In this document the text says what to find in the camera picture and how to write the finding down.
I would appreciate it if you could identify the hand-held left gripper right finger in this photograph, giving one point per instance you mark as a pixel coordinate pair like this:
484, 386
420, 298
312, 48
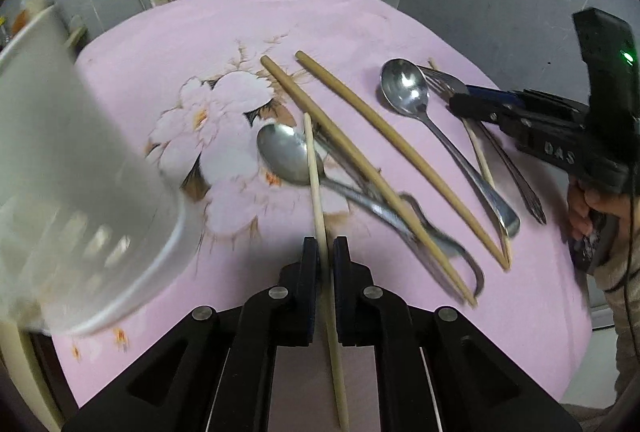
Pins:
342, 272

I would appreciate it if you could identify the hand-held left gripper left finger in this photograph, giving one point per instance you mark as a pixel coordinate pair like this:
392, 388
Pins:
310, 272

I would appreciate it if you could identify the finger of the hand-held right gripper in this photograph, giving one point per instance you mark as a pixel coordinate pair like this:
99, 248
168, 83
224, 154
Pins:
487, 92
475, 107

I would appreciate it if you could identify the steel fork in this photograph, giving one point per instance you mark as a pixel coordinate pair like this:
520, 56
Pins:
445, 84

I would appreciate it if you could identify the pale wooden chopstick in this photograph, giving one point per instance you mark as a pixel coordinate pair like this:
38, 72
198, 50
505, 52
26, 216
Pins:
315, 192
479, 156

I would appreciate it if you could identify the steel spoon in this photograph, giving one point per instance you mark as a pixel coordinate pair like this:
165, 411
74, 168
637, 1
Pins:
405, 86
285, 154

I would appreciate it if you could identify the brown wooden chopstick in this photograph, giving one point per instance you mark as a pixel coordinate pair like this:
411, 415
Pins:
350, 156
395, 137

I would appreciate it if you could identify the white plastic utensil holder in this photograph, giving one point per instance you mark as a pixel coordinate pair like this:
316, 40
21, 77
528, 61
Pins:
75, 161

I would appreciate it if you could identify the person's right forearm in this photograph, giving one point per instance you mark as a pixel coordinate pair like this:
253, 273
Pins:
620, 252

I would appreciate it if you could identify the person's right hand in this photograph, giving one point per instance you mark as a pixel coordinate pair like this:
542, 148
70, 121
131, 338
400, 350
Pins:
580, 212

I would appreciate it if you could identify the pink floral cloth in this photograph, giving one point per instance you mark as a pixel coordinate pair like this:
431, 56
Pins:
350, 26

